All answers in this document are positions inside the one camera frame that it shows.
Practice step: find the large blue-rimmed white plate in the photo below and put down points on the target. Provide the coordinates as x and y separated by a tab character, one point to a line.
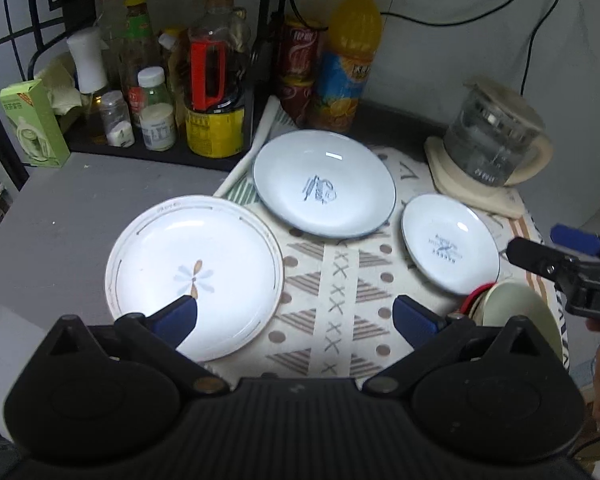
325	175

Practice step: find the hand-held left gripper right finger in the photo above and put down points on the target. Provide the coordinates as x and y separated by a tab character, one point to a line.
415	322

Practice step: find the yellow seasoning bottle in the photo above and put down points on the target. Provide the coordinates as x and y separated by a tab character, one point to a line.
172	55

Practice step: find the cream kettle base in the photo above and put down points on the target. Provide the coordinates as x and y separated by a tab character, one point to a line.
475	196

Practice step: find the orange juice bottle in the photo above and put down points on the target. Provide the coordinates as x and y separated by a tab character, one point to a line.
347	60

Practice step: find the yellow-capped green-label bottle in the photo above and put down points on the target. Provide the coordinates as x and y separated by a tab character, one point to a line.
139	35

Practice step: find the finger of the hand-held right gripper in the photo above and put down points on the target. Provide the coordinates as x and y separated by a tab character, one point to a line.
575	239
535	257

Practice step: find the white-topped oil bottle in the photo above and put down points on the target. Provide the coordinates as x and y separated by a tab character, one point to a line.
87	60

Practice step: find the red-capped clear bottle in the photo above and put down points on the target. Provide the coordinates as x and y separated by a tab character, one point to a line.
111	10

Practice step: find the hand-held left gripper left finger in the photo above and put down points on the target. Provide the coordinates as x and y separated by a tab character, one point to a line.
177	320

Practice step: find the pale crumpled paper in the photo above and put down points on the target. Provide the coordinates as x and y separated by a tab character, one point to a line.
62	87

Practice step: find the small clear shaker jar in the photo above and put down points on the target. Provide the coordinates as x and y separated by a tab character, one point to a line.
115	120

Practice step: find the white plate with flower print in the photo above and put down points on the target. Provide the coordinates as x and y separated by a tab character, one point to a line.
195	260

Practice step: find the black metal rack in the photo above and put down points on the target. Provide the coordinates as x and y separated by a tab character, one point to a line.
145	157

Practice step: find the small blue-rimmed white plate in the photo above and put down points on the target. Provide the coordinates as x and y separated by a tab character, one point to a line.
447	245

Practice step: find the red and black bowl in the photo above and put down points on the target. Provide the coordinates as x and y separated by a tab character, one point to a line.
472	296

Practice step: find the pale green carton box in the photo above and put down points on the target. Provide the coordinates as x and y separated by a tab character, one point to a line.
30	120

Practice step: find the patterned fringed table cloth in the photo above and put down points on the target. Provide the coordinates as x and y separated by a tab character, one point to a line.
340	285

